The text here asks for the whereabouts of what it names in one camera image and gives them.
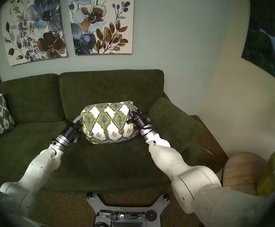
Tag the waterfall landscape wall poster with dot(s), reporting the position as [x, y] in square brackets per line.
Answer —
[267, 44]

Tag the black power strip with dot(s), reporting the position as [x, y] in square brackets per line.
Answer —
[135, 216]

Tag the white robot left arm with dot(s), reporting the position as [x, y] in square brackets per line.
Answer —
[40, 165]

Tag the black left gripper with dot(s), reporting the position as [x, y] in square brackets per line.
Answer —
[72, 132]

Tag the dark green fabric sofa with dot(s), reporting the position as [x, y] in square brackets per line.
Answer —
[109, 91]

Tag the black caster wheel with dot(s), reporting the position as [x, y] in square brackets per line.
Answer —
[166, 197]
[89, 195]

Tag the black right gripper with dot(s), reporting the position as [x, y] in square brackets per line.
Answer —
[139, 121]

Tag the floral canvas with brown leaves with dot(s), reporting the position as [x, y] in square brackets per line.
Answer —
[99, 20]

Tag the round wooden side table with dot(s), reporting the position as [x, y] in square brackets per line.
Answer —
[244, 169]

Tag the floral canvas with blue flowers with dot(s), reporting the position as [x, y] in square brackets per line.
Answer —
[38, 28]

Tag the black round base disc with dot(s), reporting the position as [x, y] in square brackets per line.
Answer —
[151, 215]

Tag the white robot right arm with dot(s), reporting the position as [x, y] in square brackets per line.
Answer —
[165, 158]

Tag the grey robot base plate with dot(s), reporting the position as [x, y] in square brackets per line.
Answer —
[92, 202]

